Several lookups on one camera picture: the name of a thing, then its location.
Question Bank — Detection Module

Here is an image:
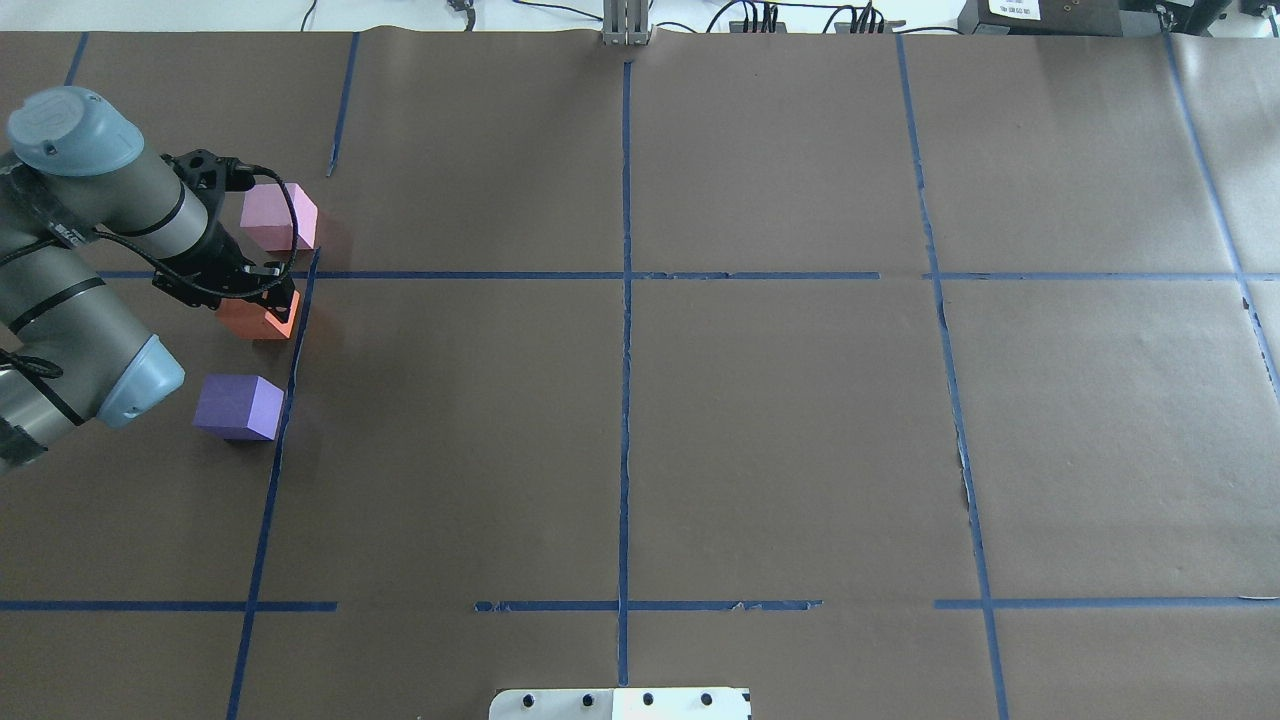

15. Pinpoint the orange foam cube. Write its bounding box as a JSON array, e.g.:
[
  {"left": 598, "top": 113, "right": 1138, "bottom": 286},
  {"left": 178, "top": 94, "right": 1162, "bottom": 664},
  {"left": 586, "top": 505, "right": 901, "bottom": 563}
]
[{"left": 214, "top": 290, "right": 302, "bottom": 341}]

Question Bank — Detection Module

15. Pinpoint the pink foam cube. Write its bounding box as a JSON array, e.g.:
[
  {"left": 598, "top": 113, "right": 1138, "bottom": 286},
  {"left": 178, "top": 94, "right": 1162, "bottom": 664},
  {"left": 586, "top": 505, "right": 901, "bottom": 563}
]
[{"left": 239, "top": 182, "right": 319, "bottom": 252}]

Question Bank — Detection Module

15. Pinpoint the purple foam cube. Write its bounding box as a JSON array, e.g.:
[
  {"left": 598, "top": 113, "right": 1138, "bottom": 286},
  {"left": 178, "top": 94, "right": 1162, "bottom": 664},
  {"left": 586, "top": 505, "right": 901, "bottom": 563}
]
[{"left": 192, "top": 374, "right": 285, "bottom": 442}]

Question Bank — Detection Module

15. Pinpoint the brown paper table cover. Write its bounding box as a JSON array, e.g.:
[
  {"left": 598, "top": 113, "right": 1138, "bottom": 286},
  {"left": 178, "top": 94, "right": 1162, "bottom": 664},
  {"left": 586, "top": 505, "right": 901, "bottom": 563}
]
[{"left": 3, "top": 29, "right": 1277, "bottom": 719}]

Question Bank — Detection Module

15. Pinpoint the black box with label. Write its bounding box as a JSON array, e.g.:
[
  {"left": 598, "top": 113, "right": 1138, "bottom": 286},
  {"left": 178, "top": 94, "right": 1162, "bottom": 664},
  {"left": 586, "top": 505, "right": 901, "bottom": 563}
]
[{"left": 956, "top": 0, "right": 1123, "bottom": 37}]

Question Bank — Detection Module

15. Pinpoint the aluminium frame post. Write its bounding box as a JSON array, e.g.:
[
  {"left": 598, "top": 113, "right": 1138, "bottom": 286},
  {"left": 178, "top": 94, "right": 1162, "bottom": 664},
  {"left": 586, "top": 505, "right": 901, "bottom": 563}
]
[{"left": 602, "top": 0, "right": 653, "bottom": 47}]

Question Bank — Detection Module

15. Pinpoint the white pedestal column base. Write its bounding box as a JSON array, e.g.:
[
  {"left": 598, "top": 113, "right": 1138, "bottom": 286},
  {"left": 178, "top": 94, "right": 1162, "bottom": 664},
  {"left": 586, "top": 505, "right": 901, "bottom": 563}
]
[{"left": 488, "top": 685, "right": 753, "bottom": 719}]

